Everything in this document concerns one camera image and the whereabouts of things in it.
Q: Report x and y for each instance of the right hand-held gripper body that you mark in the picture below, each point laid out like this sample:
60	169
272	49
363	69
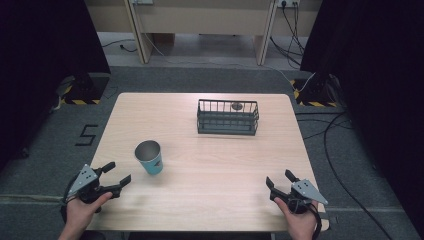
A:
301	196

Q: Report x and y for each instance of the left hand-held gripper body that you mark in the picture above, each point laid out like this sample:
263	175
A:
87	181

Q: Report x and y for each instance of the person's right hand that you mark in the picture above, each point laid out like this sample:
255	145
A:
300	223

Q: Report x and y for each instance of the person's left hand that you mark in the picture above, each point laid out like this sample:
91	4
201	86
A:
81	211

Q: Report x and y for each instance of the blue paper cup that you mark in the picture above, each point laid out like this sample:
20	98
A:
150	158

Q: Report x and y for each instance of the stand base with striped tape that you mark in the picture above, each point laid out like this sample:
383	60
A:
316	93
87	90

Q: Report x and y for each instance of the small round dark object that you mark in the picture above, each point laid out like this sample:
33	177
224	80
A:
237	106

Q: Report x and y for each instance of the black curtain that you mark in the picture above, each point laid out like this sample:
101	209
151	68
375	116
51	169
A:
43	50
376	66

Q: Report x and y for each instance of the beige desk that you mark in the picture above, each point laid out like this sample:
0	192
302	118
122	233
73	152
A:
203	16

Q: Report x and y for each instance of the white wall socket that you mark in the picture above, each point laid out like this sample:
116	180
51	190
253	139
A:
288	2

